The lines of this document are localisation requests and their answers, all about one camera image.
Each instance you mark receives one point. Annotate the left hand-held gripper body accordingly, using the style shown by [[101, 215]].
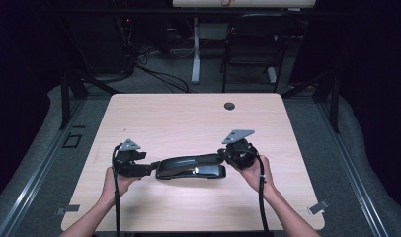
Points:
[[131, 166]]

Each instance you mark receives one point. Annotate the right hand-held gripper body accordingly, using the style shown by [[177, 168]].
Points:
[[243, 154]]

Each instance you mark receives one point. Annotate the black stapler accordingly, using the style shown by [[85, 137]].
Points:
[[188, 166]]

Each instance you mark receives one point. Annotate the person's left hand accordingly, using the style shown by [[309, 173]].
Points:
[[119, 186]]

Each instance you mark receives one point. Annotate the person's right hand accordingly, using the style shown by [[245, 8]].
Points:
[[259, 176]]

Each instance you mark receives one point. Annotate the black round table grommet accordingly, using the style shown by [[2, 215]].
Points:
[[229, 106]]

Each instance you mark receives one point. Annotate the short black tape strip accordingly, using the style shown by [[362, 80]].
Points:
[[79, 126]]

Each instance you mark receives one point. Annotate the grey floor tape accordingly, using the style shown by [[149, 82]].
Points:
[[68, 209], [318, 207]]

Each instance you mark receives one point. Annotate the white desk leg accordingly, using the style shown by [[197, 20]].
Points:
[[272, 75], [196, 62]]

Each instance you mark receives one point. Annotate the black metal stand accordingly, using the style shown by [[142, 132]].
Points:
[[335, 105], [65, 98]]

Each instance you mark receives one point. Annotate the black folding chair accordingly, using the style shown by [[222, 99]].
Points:
[[254, 36]]

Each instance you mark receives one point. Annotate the black cabinet with red light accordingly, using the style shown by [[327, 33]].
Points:
[[99, 42]]

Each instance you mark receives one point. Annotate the aluminium floor rail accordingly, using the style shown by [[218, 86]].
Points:
[[353, 174], [34, 174]]

